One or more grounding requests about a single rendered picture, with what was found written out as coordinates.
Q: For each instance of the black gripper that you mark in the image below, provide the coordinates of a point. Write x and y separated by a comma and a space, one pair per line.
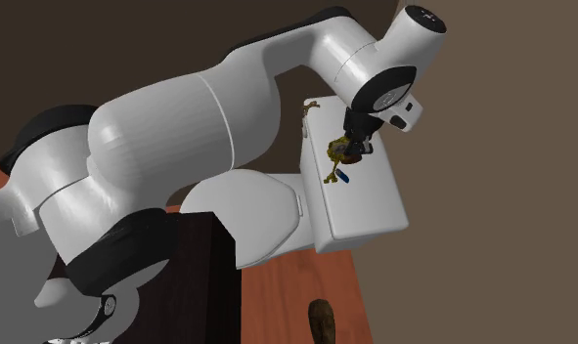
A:
360, 125

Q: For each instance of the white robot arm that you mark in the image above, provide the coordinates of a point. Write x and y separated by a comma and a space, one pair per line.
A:
174, 133

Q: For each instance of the brown round object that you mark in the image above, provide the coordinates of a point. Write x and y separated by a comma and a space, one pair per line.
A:
353, 159

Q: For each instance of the yellow twig-shaped figure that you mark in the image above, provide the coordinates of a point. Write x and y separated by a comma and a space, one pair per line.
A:
335, 148

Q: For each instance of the small blue and white tube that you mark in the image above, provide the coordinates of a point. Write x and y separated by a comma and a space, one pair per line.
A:
344, 176

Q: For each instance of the tan twisted figure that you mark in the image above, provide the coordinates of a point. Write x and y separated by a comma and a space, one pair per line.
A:
308, 108

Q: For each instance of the brown oval wooden object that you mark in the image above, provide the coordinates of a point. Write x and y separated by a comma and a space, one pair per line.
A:
322, 321

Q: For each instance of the dark robot stand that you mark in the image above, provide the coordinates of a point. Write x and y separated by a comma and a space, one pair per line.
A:
198, 286

